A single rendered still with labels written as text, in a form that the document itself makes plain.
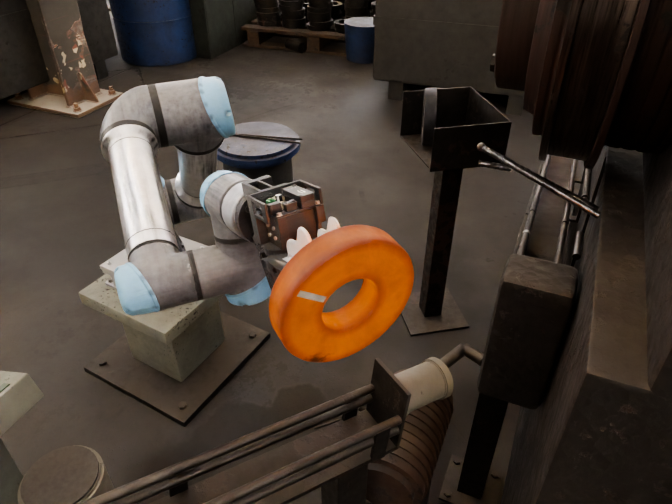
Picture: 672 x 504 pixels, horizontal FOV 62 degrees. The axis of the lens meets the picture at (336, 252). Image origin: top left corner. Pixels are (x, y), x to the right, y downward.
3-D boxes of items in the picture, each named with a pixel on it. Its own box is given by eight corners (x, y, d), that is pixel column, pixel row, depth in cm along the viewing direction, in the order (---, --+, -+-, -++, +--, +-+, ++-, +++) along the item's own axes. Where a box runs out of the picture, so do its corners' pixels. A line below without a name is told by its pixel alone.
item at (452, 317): (442, 280, 203) (471, 86, 161) (471, 329, 182) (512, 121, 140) (388, 287, 200) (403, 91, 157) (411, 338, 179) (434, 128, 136)
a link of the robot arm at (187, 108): (165, 190, 151) (143, 70, 100) (220, 180, 155) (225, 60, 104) (175, 231, 148) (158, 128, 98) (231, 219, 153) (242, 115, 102)
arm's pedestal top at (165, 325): (81, 303, 154) (77, 292, 151) (164, 245, 176) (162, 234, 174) (167, 345, 141) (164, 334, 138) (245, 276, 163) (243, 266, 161)
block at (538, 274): (548, 380, 93) (586, 266, 79) (542, 416, 87) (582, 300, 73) (484, 360, 96) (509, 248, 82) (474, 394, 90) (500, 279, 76)
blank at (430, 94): (433, 113, 165) (421, 113, 165) (437, 75, 151) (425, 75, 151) (432, 156, 158) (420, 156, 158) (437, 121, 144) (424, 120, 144)
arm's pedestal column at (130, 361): (84, 371, 168) (59, 306, 152) (177, 296, 196) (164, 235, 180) (184, 427, 152) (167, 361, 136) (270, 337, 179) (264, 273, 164)
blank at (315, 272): (361, 370, 64) (346, 350, 66) (440, 261, 59) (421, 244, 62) (252, 355, 53) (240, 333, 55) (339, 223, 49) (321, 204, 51)
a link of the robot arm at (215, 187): (250, 214, 88) (241, 161, 85) (279, 232, 79) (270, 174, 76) (202, 227, 85) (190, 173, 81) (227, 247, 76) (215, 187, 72)
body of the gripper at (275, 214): (263, 207, 58) (224, 186, 68) (278, 279, 62) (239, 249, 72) (326, 188, 62) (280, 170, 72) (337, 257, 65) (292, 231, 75)
